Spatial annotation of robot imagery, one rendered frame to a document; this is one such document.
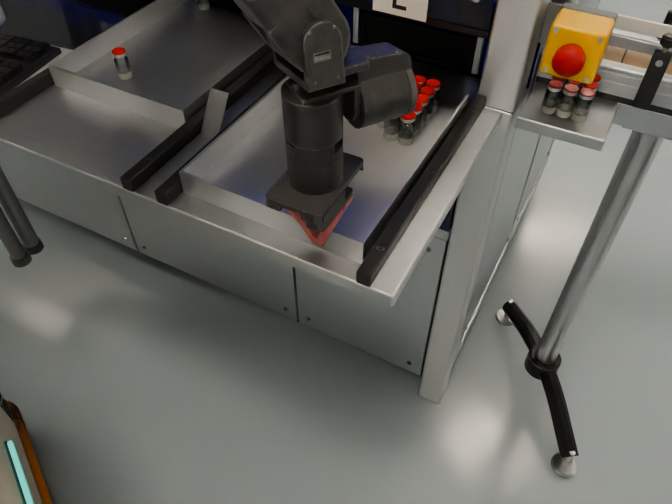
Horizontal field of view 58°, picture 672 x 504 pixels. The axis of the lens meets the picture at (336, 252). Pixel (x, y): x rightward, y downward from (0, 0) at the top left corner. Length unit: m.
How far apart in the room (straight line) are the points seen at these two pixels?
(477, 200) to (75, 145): 0.64
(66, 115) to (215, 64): 0.25
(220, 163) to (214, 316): 0.99
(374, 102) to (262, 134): 0.34
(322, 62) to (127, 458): 1.25
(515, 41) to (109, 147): 0.58
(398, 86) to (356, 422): 1.11
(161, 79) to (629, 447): 1.35
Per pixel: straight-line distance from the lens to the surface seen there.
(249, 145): 0.87
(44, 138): 0.97
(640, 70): 1.02
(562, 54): 0.86
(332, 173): 0.60
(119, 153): 0.90
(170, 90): 1.01
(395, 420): 1.58
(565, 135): 0.95
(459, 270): 1.20
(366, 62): 0.56
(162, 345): 1.75
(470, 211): 1.09
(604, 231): 1.24
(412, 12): 0.94
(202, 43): 1.12
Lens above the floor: 1.40
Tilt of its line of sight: 47 degrees down
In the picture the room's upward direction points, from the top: straight up
